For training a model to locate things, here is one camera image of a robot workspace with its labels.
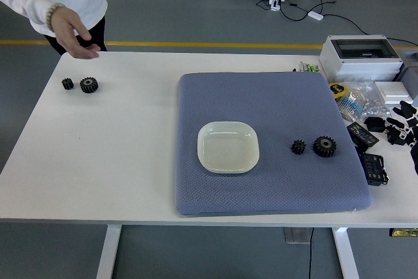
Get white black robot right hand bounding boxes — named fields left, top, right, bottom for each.
left=386, top=100, right=418, bottom=175

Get person's right hand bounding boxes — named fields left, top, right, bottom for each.
left=50, top=7, right=101, bottom=60

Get large black gear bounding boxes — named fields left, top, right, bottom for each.
left=313, top=135, right=337, bottom=158
left=79, top=76, right=100, bottom=94

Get white square dish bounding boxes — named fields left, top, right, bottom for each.
left=197, top=121, right=260, bottom=174

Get dark grey box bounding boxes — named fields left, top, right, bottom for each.
left=393, top=50, right=418, bottom=103

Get bag of metal parts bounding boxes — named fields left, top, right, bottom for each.
left=346, top=82, right=391, bottom=116

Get black power adapter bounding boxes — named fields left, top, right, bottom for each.
left=363, top=116, right=388, bottom=133

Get black controller blue display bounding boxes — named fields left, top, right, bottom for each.
left=346, top=122, right=380, bottom=153

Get bag of blue resistors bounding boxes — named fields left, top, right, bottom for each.
left=336, top=91, right=363, bottom=123

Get black controller red display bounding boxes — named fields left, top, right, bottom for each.
left=359, top=153, right=389, bottom=186

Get small green terminal connectors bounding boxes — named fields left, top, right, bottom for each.
left=291, top=61, right=321, bottom=73

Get yellow black label strip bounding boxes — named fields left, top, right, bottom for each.
left=389, top=227, right=418, bottom=237

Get white table leg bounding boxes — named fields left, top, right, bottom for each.
left=95, top=225, right=122, bottom=279
left=332, top=227, right=360, bottom=279

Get white chargers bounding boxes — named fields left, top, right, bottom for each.
left=268, top=0, right=288, bottom=12

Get blue-grey quilted mat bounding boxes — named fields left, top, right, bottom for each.
left=174, top=72, right=374, bottom=217

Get white switch panel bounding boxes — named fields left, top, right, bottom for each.
left=374, top=81, right=413, bottom=106

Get bead bracelet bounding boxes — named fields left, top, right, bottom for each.
left=44, top=2, right=66, bottom=33

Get grey electrical enclosure box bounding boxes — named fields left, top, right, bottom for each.
left=319, top=34, right=404, bottom=84

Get long black floor cable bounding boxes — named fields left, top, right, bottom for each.
left=323, top=13, right=418, bottom=48

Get grey bracket under table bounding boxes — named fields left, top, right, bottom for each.
left=283, top=227, right=312, bottom=245

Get black cable under table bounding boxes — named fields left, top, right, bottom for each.
left=308, top=227, right=315, bottom=279

